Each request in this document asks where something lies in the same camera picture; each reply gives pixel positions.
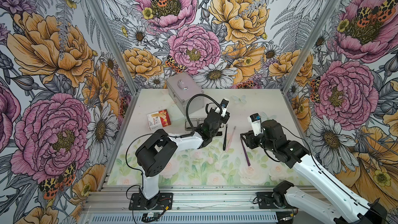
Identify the purple toothbrush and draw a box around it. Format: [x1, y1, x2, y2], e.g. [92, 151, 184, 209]
[240, 137, 251, 167]

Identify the pink toothbrush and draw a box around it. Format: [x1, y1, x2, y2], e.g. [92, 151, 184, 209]
[226, 126, 236, 152]

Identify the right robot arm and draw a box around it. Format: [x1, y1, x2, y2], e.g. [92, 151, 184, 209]
[240, 114, 387, 224]

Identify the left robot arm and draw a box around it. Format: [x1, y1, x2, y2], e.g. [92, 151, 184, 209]
[135, 102, 230, 200]

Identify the cream toothbrush holder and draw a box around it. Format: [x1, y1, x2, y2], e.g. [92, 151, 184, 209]
[184, 117, 205, 131]

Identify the black toothbrush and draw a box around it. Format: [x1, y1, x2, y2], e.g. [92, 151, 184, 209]
[222, 124, 228, 151]

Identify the silver aluminium case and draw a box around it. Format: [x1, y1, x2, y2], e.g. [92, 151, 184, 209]
[166, 72, 204, 116]

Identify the red white small box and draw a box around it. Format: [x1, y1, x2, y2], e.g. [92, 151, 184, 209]
[147, 110, 172, 131]

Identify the green circuit board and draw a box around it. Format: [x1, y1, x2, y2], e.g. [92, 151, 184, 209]
[141, 213, 159, 223]

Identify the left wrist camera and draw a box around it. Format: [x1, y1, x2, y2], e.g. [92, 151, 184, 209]
[220, 98, 229, 117]

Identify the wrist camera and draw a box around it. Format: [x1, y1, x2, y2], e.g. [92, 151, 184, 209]
[248, 113, 262, 136]
[220, 98, 229, 117]

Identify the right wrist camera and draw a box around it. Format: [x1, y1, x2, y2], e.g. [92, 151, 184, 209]
[248, 113, 262, 136]

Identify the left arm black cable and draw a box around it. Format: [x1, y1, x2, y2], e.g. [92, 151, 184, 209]
[125, 94, 224, 200]

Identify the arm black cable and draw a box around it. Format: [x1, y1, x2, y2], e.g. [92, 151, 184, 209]
[125, 94, 224, 200]
[279, 124, 392, 224]

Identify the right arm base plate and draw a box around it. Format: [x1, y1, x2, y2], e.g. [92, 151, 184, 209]
[252, 191, 293, 209]

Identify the aluminium front rail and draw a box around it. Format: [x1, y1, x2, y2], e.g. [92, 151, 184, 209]
[79, 186, 298, 224]

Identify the aluminium corner post left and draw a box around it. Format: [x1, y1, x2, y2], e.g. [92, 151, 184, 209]
[86, 0, 139, 96]

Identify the aluminium corner post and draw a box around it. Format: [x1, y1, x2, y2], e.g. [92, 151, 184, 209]
[282, 0, 340, 95]
[86, 0, 139, 96]

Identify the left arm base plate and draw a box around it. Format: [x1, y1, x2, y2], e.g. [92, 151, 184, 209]
[129, 192, 174, 211]

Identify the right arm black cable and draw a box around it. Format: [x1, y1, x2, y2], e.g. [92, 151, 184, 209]
[279, 124, 392, 224]

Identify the aluminium corner post right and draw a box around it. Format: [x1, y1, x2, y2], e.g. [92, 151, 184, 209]
[282, 0, 340, 95]

